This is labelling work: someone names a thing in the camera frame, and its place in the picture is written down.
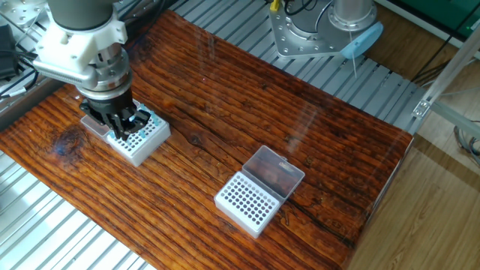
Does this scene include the clear plastic holder lid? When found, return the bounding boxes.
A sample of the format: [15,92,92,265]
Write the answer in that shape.
[241,145,305,200]
[80,99,142,142]

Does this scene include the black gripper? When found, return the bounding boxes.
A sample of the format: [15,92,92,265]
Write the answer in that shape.
[79,88,152,140]

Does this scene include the thin black adapter cables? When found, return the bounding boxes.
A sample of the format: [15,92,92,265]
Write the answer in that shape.
[0,48,41,99]

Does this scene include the silver metal mounting plate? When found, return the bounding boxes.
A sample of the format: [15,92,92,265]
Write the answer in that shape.
[0,0,50,29]

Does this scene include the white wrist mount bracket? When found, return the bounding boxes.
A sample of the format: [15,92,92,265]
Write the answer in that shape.
[31,16,128,86]

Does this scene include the white pipette tip holder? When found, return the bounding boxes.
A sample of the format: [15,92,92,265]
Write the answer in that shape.
[214,171,281,239]
[106,106,172,167]

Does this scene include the black power adapter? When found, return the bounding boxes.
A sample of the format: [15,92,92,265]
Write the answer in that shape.
[0,24,20,80]

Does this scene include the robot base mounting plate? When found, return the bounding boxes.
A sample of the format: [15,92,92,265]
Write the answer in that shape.
[268,0,356,60]

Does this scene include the glossy wood grain board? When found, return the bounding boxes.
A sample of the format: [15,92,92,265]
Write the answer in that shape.
[0,9,414,270]

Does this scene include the aluminium frame beam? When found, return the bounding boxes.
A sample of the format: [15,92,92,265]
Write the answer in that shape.
[411,24,480,140]

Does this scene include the grey cable bundle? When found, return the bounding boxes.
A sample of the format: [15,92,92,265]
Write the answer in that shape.
[452,119,480,168]

